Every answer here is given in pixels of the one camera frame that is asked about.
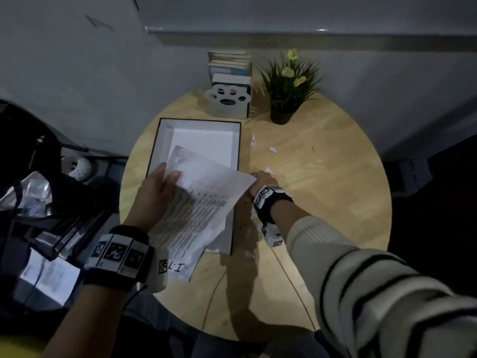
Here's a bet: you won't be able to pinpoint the person's left hand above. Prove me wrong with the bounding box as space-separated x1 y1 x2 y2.
123 163 182 234

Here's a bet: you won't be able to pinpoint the person's right hand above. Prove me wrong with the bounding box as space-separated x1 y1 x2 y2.
248 170 280 198

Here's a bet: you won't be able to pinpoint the pile of white paper scraps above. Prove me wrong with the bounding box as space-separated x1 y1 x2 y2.
242 136 280 258

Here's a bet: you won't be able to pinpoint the stack of white printed papers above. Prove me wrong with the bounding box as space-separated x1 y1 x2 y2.
147 145 258 283

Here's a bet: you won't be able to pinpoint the person's right forearm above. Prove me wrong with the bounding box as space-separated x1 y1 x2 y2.
270 199 477 358

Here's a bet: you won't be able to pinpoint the person's left forearm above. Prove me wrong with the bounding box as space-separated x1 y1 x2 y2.
41 283 139 358

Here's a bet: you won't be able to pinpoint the black right wrist band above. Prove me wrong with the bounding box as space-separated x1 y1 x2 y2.
252 184 294 226

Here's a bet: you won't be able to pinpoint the black wrist band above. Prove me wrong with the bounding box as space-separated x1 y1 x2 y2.
82 225 156 293
252 184 294 226

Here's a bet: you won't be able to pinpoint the black box with white lining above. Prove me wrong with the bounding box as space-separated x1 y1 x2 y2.
146 117 242 256

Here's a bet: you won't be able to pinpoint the black left wrist band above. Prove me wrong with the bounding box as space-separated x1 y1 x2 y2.
82 225 156 293

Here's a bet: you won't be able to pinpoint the white paw-cutout book holder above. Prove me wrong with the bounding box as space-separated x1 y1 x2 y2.
204 84 252 120

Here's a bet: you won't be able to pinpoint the black bag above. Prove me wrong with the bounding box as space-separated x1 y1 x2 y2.
0 100 129 265

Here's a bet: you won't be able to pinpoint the potted green plant yellow flowers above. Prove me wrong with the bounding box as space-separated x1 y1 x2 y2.
259 48 323 125

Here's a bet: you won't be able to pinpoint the row of books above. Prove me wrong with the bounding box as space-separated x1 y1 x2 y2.
207 51 253 88

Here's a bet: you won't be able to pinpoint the loose white printed sheet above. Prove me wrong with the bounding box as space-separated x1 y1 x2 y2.
19 249 81 306

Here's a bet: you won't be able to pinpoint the white roller blind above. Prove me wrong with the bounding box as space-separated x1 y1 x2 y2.
132 0 477 53

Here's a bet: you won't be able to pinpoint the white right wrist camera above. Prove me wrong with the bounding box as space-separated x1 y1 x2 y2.
259 223 285 248

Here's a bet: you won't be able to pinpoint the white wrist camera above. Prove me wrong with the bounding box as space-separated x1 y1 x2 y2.
147 248 170 293
259 223 285 248

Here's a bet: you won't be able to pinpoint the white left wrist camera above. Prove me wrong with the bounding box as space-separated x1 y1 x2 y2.
147 248 170 293

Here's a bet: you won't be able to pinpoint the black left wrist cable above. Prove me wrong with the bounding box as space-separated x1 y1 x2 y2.
123 285 148 314

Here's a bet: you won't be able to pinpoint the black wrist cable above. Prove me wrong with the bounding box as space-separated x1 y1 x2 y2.
274 246 318 329
123 285 148 314

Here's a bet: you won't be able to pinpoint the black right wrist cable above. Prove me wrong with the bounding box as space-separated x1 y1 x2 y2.
274 246 318 329

